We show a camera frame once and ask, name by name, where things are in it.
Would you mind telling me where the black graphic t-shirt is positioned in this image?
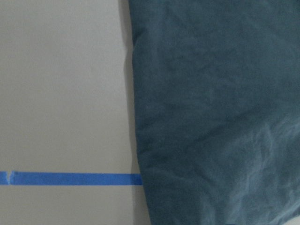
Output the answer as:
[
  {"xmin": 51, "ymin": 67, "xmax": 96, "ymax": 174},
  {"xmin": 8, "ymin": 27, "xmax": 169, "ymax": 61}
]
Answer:
[{"xmin": 129, "ymin": 0, "xmax": 300, "ymax": 225}]

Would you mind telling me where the brown paper table cover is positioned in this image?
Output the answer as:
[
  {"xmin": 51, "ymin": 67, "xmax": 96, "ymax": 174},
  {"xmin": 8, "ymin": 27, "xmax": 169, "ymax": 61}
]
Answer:
[{"xmin": 0, "ymin": 0, "xmax": 153, "ymax": 225}]

